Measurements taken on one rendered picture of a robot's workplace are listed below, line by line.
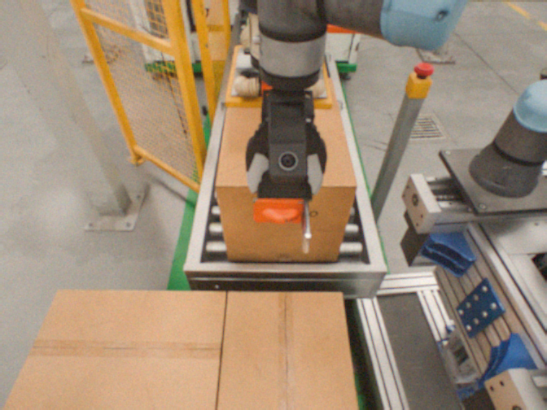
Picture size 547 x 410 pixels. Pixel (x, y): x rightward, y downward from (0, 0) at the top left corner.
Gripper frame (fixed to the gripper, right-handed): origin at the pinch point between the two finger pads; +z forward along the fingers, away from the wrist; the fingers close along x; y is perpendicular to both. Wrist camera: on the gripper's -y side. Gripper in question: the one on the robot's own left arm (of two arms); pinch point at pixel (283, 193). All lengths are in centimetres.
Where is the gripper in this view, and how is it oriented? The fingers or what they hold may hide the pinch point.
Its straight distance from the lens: 54.1
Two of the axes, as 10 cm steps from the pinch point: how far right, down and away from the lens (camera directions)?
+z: -0.1, 6.5, 7.6
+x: -10.0, -0.3, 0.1
